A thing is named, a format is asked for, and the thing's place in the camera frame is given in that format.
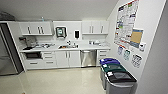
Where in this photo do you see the small white wall box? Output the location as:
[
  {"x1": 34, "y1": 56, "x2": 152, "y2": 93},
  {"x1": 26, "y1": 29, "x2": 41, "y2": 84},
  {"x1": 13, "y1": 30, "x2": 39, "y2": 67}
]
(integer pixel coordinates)
[{"x1": 139, "y1": 42, "x2": 148, "y2": 53}]

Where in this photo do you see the grey bin green lid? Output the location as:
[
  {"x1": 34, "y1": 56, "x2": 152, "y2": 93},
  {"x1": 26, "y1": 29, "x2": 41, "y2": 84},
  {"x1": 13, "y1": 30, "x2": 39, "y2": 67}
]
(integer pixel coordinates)
[{"x1": 100, "y1": 63, "x2": 129, "y2": 92}]

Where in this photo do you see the stainless steel sink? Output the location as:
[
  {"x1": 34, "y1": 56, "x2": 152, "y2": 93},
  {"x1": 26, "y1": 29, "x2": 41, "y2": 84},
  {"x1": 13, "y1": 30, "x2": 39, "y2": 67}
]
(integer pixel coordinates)
[{"x1": 58, "y1": 44, "x2": 80, "y2": 50}]

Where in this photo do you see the small clear bottle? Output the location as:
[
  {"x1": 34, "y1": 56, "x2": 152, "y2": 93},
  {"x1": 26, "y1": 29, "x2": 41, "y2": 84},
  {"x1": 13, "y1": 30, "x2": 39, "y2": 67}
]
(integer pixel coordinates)
[{"x1": 40, "y1": 16, "x2": 45, "y2": 23}]

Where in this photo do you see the grey bundle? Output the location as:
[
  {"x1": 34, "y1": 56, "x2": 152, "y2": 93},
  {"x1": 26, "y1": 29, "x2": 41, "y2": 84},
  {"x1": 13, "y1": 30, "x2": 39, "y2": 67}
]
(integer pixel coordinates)
[{"x1": 0, "y1": 11, "x2": 17, "y2": 23}]

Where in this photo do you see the stack of white bowls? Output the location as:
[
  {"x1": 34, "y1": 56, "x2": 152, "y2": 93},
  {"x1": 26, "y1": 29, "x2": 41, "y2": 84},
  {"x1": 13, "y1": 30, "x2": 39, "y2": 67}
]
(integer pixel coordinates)
[{"x1": 88, "y1": 39, "x2": 102, "y2": 46}]

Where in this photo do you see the grey bin black lid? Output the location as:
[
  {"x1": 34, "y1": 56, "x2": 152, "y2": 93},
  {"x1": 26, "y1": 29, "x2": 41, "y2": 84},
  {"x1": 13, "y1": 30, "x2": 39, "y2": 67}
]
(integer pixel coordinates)
[{"x1": 105, "y1": 70, "x2": 139, "y2": 94}]

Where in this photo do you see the built-in black microwave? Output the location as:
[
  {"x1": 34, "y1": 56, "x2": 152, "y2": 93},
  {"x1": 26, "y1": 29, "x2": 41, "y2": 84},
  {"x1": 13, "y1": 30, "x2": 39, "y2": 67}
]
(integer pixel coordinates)
[{"x1": 24, "y1": 51, "x2": 43, "y2": 61}]

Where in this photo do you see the small paper wall notice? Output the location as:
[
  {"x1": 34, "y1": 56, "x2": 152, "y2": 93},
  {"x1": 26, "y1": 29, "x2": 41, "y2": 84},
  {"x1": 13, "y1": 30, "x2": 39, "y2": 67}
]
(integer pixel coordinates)
[
  {"x1": 122, "y1": 48, "x2": 132, "y2": 62},
  {"x1": 131, "y1": 53, "x2": 144, "y2": 69},
  {"x1": 116, "y1": 45, "x2": 125, "y2": 56}
]

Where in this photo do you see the grey bin blue lid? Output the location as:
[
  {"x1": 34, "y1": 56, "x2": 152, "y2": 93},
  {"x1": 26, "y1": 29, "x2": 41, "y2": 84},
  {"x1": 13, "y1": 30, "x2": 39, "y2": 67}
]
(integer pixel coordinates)
[{"x1": 99, "y1": 57, "x2": 123, "y2": 90}]

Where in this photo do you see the steel paper towel dispenser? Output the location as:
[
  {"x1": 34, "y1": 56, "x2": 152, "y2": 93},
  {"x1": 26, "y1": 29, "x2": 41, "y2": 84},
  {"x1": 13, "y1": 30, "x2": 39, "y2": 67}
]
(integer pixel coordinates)
[{"x1": 54, "y1": 26, "x2": 68, "y2": 39}]

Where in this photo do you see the stainless steel dishwasher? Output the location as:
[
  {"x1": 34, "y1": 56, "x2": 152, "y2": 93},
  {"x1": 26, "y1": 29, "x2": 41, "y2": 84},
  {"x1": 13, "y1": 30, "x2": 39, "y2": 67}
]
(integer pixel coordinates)
[{"x1": 79, "y1": 49, "x2": 98, "y2": 68}]

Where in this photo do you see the coffee machine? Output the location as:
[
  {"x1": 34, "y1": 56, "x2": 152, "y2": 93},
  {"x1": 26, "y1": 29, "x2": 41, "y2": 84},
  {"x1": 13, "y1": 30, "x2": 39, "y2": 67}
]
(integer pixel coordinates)
[{"x1": 18, "y1": 35, "x2": 38, "y2": 52}]

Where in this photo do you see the stainless steel refrigerator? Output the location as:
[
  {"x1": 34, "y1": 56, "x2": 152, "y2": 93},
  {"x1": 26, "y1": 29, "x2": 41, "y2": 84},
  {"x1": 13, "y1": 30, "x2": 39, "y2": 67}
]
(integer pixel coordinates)
[{"x1": 0, "y1": 22, "x2": 25, "y2": 76}]

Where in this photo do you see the cork notice board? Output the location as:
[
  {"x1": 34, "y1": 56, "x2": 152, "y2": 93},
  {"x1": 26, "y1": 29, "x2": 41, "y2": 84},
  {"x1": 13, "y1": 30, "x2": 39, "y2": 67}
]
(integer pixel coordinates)
[{"x1": 129, "y1": 28, "x2": 145, "y2": 50}]

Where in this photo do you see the white two-door base cabinet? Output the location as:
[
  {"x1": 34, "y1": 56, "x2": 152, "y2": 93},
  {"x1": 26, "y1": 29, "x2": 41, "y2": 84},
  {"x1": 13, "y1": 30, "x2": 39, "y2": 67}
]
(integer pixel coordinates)
[{"x1": 54, "y1": 49, "x2": 81, "y2": 69}]

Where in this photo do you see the chrome faucet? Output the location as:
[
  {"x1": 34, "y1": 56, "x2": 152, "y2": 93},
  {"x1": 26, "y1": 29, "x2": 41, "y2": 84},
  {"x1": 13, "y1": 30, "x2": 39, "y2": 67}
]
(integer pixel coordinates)
[{"x1": 65, "y1": 40, "x2": 73, "y2": 47}]

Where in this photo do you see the white drawer unit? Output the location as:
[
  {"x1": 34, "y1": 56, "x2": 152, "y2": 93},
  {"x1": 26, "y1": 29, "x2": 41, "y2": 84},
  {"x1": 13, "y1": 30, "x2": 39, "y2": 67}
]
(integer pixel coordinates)
[
  {"x1": 96, "y1": 48, "x2": 112, "y2": 67},
  {"x1": 23, "y1": 50, "x2": 57, "y2": 70}
]

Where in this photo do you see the large colourful wall poster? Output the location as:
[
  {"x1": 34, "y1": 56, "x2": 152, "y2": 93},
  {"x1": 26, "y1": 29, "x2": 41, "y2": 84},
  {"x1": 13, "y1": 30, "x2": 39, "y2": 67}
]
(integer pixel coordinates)
[{"x1": 113, "y1": 0, "x2": 141, "y2": 50}]

